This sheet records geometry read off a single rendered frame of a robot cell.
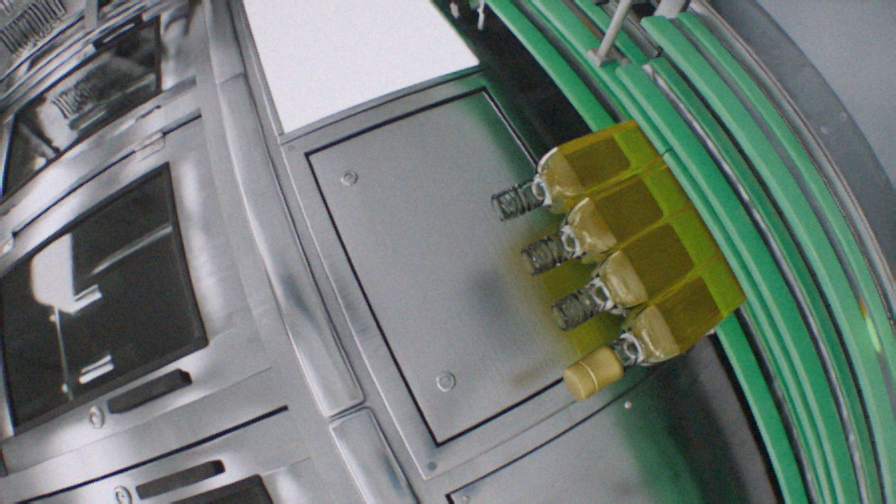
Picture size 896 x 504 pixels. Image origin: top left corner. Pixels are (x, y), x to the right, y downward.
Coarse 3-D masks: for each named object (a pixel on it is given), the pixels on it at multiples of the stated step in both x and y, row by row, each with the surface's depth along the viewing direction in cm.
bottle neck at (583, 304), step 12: (588, 288) 37; (600, 288) 37; (564, 300) 36; (576, 300) 36; (588, 300) 36; (600, 300) 36; (552, 312) 38; (564, 312) 36; (576, 312) 36; (588, 312) 36; (564, 324) 37; (576, 324) 36
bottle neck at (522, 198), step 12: (528, 180) 40; (540, 180) 40; (504, 192) 39; (516, 192) 39; (528, 192) 39; (540, 192) 39; (492, 204) 41; (504, 204) 39; (516, 204) 39; (528, 204) 39; (540, 204) 40; (504, 216) 39; (516, 216) 40
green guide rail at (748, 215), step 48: (672, 96) 39; (672, 144) 37; (720, 144) 37; (720, 192) 35; (768, 240) 34; (768, 288) 32; (816, 288) 32; (816, 336) 31; (816, 384) 29; (864, 432) 27; (864, 480) 25
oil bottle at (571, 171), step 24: (576, 144) 40; (600, 144) 40; (624, 144) 40; (648, 144) 41; (552, 168) 39; (576, 168) 39; (600, 168) 39; (624, 168) 39; (552, 192) 39; (576, 192) 38
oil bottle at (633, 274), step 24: (696, 216) 38; (648, 240) 37; (672, 240) 37; (696, 240) 37; (600, 264) 38; (624, 264) 36; (648, 264) 36; (672, 264) 36; (696, 264) 37; (624, 288) 36; (648, 288) 35; (624, 312) 38
